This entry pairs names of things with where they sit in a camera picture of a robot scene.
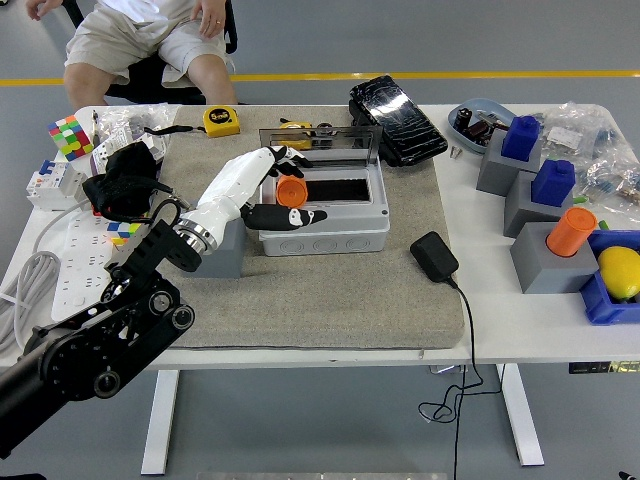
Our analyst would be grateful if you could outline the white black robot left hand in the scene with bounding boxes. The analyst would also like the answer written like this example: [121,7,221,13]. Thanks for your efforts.
[182,144,329,247]

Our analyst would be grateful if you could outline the person's right hand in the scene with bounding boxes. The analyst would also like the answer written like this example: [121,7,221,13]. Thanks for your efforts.
[24,0,56,21]

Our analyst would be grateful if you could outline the person's left hand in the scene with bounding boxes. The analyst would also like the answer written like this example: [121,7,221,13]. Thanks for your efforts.
[192,0,227,40]

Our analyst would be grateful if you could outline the orange cylinder battery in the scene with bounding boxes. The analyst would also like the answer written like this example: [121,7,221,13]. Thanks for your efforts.
[545,207,599,259]
[275,174,309,209]

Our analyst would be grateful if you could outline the grey electrical box clear lid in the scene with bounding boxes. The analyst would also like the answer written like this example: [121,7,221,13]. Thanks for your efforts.
[258,124,391,258]

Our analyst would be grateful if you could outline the grey block with round hole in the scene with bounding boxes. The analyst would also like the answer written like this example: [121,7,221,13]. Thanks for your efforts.
[179,217,249,280]

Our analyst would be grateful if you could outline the square yellow tape measure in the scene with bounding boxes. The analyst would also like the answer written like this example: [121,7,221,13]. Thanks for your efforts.
[143,106,242,139]

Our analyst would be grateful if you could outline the person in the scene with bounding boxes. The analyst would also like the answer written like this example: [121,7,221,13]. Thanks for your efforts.
[24,0,239,107]

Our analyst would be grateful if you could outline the black office chair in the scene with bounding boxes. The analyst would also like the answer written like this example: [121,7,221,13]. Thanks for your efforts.
[62,0,249,106]

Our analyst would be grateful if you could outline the round yellow tape measure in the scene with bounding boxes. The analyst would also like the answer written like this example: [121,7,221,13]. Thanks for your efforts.
[278,118,314,151]

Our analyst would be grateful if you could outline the small colourful puzzle cube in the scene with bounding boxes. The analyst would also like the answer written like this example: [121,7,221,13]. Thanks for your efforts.
[107,218,145,247]

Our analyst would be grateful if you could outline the black table control panel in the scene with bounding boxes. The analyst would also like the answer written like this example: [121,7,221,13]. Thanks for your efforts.
[568,360,640,375]

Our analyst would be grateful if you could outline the white table leg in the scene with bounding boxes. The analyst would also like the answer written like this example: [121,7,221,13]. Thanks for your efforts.
[497,363,545,469]
[140,369,180,476]

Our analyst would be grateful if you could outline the clear plastic bag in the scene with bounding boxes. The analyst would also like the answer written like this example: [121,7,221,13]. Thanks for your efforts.
[92,103,181,166]

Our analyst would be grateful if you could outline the white purple package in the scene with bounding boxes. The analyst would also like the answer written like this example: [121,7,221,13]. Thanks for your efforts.
[89,138,117,175]

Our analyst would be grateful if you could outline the large colourful puzzle cube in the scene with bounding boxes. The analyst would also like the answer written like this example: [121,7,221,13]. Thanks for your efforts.
[47,114,96,162]

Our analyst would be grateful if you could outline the grey-brown mat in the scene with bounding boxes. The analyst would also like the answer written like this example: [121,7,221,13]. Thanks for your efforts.
[122,104,466,351]

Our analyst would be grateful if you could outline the white power strip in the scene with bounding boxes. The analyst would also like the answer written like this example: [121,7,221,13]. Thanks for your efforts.
[51,209,131,324]

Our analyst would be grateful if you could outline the white circuit breaker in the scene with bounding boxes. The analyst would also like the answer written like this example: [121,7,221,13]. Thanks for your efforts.
[27,158,89,211]

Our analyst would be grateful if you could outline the blue plastic bin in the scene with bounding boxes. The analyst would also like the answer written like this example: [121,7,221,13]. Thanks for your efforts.
[579,229,640,326]

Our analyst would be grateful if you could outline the black cracked glossy case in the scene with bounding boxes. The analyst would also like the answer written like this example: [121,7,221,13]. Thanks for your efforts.
[348,74,450,168]

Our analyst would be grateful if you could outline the yellow lemon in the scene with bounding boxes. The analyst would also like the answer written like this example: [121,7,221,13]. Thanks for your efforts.
[598,245,640,302]

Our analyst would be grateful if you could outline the black power adapter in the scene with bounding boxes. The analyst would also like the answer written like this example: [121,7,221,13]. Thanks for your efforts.
[409,230,460,284]

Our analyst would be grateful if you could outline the grey block holder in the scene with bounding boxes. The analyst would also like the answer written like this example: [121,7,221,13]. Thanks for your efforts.
[509,221,601,295]
[475,128,544,197]
[503,170,575,239]

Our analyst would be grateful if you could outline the blue-grey oval tray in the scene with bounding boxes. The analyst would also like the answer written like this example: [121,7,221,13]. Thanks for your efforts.
[448,98,516,155]

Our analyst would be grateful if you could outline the brown electronic part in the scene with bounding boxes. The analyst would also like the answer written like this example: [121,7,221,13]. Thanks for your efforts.
[462,119,496,146]

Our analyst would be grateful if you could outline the clear bag of parts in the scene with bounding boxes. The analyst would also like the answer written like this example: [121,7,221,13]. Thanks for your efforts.
[574,149,640,212]
[538,102,632,162]

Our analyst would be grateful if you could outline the blue bottle-shaped block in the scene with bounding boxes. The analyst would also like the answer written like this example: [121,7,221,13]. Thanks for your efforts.
[530,159,577,207]
[501,115,544,162]

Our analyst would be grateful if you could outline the black adapter cord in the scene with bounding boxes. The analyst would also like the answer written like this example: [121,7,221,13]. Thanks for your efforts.
[418,277,503,480]

